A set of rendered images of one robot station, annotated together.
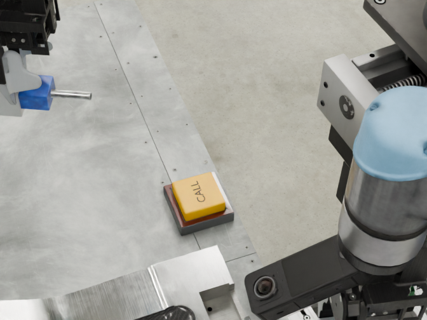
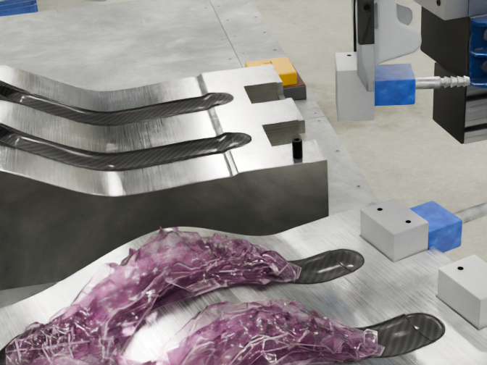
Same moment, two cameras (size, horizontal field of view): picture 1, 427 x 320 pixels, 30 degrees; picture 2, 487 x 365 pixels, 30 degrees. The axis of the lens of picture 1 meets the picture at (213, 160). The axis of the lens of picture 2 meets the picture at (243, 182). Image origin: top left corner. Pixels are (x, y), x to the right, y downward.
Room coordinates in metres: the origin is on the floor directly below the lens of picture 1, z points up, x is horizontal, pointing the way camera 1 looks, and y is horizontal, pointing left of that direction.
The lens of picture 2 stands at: (-0.44, -0.21, 1.29)
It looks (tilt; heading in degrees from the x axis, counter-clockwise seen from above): 29 degrees down; 14
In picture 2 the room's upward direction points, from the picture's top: 5 degrees counter-clockwise
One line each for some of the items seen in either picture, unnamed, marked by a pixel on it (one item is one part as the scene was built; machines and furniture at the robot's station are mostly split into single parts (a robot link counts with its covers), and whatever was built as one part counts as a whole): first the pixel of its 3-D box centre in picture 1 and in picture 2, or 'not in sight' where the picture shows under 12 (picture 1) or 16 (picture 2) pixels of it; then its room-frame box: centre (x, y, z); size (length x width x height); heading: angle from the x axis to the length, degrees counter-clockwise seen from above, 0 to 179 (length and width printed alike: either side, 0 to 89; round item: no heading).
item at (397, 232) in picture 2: not in sight; (438, 226); (0.26, -0.21, 0.86); 0.13 x 0.05 x 0.05; 129
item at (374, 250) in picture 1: (382, 217); not in sight; (0.41, -0.15, 1.17); 0.08 x 0.08 x 0.05
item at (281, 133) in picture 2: not in sight; (289, 148); (0.37, -0.06, 0.87); 0.05 x 0.05 x 0.04; 22
